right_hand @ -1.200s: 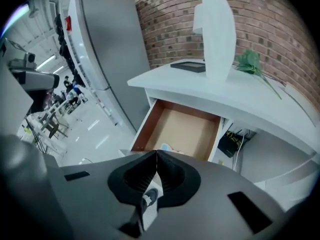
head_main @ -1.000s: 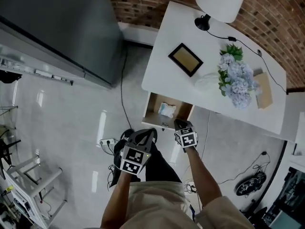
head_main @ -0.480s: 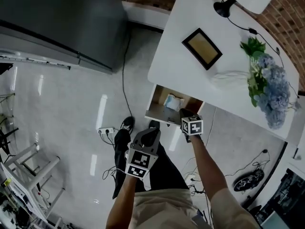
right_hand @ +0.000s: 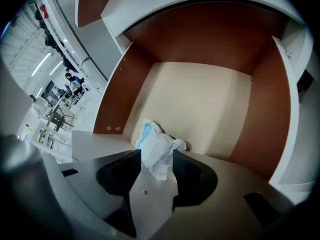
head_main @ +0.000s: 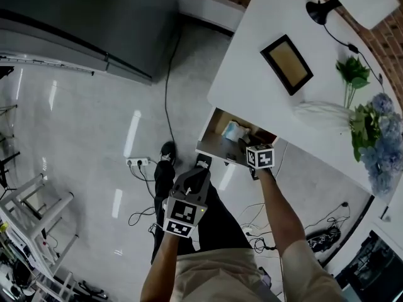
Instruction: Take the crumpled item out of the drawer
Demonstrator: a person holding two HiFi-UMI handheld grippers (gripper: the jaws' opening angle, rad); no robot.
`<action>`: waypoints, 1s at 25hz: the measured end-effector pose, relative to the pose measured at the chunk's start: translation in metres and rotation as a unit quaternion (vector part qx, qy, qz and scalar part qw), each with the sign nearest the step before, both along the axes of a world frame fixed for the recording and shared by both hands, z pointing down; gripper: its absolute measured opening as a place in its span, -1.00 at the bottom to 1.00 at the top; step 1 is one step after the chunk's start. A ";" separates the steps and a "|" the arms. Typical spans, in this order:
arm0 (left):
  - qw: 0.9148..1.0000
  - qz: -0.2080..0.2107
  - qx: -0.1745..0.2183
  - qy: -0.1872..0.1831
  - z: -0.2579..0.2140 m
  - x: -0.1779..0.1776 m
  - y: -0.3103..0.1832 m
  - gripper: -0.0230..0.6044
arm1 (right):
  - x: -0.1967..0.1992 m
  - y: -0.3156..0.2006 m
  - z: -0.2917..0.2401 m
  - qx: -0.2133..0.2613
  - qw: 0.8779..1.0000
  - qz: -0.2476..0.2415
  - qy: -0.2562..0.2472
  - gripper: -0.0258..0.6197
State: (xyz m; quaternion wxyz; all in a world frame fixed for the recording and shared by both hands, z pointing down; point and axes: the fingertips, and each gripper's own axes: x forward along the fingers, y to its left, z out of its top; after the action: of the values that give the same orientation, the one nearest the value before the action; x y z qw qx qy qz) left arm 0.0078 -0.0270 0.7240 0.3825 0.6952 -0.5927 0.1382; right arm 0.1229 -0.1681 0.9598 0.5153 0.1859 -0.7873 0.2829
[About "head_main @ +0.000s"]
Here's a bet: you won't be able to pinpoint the person's left shoe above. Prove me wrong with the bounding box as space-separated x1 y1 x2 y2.
159 141 176 163

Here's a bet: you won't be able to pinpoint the white desk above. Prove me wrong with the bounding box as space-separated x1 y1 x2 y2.
207 0 403 198

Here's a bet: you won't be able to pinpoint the white baseboard box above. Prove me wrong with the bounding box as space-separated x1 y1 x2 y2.
174 0 246 33

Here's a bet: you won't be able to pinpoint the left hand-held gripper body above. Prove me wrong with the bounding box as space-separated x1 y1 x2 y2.
162 193 208 238

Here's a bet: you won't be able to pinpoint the person's black trousers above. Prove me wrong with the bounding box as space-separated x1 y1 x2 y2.
150 160 253 264

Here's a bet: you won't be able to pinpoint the pale blue flower bouquet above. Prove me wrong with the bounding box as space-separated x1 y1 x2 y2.
349 92 403 198

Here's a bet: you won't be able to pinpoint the person's right forearm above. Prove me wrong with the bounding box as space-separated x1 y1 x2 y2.
256 168 306 257

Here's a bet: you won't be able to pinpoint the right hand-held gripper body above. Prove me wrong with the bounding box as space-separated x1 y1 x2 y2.
238 137 275 181

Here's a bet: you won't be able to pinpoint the person's beige shirt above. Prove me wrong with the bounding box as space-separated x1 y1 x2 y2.
169 239 344 302

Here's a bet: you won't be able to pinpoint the white metal cart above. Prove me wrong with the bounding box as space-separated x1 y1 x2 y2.
0 173 79 295

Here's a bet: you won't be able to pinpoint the black lamp cable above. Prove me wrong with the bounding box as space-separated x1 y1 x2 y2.
322 23 387 94

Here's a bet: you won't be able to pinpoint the clear plastic bag with blue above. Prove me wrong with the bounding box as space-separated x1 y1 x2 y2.
221 120 253 142

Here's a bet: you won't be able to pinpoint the loose green leaf sprig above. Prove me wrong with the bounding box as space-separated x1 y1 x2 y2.
335 56 371 108

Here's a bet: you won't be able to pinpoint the wooden drawer with white front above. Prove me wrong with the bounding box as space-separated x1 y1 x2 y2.
195 106 280 166

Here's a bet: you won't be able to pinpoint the person's right shoe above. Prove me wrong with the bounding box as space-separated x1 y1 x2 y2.
195 155 212 170

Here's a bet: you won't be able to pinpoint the black adapter cable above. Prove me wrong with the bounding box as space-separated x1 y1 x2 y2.
302 201 351 232

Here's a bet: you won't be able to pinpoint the black glass display cabinet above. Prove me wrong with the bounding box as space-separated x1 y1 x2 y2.
335 230 403 302

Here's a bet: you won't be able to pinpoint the long white cable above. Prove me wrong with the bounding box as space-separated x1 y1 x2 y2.
276 142 289 172

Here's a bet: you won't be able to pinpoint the person's shoe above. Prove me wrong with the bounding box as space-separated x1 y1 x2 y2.
195 155 212 170
159 141 176 163

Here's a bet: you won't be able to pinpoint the person's left forearm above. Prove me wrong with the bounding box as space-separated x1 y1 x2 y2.
140 231 186 302

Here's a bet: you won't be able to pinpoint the grey refrigerator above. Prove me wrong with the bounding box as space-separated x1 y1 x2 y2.
0 0 182 84

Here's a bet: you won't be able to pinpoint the black refrigerator cable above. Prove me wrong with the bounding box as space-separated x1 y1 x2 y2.
164 36 182 144

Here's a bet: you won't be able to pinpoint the black picture frame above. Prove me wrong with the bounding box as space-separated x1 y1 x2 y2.
259 34 314 96

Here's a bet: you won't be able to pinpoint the round black robot base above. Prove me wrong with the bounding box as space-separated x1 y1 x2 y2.
305 226 343 252

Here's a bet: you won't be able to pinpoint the white ribbed vase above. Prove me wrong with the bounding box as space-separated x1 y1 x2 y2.
292 101 352 128

